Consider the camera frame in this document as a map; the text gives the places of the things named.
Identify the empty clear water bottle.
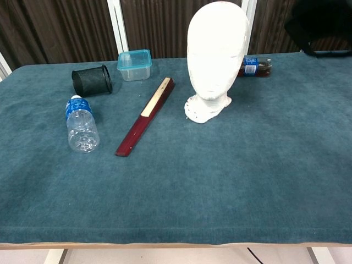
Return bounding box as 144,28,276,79
65,95,101,154

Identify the clear container with teal lid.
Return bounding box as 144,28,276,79
117,49,153,82

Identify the white partition frame post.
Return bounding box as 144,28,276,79
0,52,13,83
239,0,259,56
106,0,130,54

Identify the black baseball cap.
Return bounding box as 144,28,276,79
284,0,352,58

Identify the teal velvet table cloth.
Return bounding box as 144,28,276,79
0,49,352,245

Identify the black cable under table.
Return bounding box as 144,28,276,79
246,247,262,264

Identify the brown pleated curtain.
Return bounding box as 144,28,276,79
0,0,352,72

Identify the dark cola bottle blue label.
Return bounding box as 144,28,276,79
236,56,273,79

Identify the black mesh pen holder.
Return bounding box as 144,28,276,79
71,64,113,97

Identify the folded red hand fan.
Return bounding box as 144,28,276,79
114,76,176,157

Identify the white foam mannequin head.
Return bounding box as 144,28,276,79
183,1,250,124

